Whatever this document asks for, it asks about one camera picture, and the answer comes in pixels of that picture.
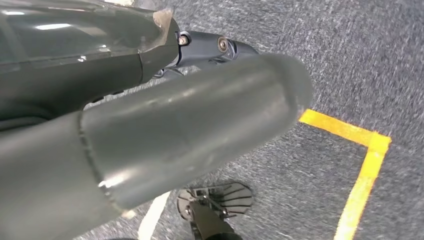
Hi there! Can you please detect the white floor strip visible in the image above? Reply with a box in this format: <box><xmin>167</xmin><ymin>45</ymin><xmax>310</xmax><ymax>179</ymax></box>
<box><xmin>137</xmin><ymin>191</ymin><xmax>171</xmax><ymax>240</ymax></box>

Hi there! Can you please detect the yellow floor tape square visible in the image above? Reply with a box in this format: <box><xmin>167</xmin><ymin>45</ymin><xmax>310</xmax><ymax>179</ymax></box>
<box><xmin>298</xmin><ymin>108</ymin><xmax>392</xmax><ymax>240</ymax></box>

